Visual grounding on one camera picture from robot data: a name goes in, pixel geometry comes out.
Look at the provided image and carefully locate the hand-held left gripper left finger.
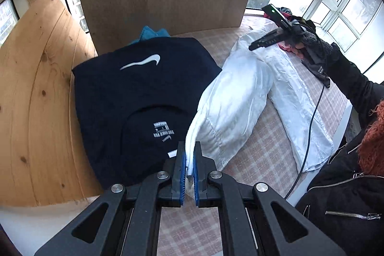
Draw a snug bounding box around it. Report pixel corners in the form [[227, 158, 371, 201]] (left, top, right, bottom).
[[34, 141, 186, 256]]

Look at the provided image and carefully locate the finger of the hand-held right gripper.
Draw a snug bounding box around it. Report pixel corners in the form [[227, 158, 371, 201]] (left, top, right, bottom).
[[248, 28, 285, 51]]

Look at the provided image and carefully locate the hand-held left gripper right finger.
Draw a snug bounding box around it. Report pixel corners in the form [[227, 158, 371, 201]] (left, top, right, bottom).
[[193, 141, 345, 256]]

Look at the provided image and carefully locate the white shirt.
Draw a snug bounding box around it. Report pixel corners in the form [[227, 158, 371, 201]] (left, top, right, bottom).
[[185, 27, 335, 185]]

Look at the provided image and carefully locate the person's right forearm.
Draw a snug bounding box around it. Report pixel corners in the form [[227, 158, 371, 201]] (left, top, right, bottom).
[[322, 43, 384, 125]]

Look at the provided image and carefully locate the person's right hand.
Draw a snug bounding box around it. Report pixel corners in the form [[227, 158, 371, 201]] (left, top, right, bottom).
[[292, 24, 334, 61]]

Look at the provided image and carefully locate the dark red garment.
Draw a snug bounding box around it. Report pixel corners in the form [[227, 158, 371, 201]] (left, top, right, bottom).
[[264, 6, 293, 19]]

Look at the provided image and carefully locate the pink garment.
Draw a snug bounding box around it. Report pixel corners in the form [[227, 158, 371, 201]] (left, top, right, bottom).
[[277, 43, 297, 54]]

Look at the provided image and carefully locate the dark grey printed t-shirt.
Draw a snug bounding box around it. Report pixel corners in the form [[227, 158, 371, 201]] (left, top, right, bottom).
[[301, 48, 332, 89]]

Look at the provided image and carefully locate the plaid bed sheet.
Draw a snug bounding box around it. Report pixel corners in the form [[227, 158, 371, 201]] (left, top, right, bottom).
[[157, 16, 353, 256]]

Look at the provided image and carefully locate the navy t-shirt with white print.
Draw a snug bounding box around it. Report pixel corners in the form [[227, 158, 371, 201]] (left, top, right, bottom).
[[72, 37, 222, 189]]

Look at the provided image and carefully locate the blue cloth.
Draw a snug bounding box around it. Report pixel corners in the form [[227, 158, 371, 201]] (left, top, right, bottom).
[[129, 25, 171, 45]]

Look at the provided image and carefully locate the orange knitted scarf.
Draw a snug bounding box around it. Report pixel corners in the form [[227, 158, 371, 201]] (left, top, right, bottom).
[[358, 98, 384, 176]]

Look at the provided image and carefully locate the pine wood board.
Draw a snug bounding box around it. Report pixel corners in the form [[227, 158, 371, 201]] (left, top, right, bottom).
[[0, 0, 104, 208]]

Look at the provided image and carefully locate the black cable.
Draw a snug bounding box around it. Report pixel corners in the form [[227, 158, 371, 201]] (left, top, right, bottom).
[[283, 85, 326, 201]]

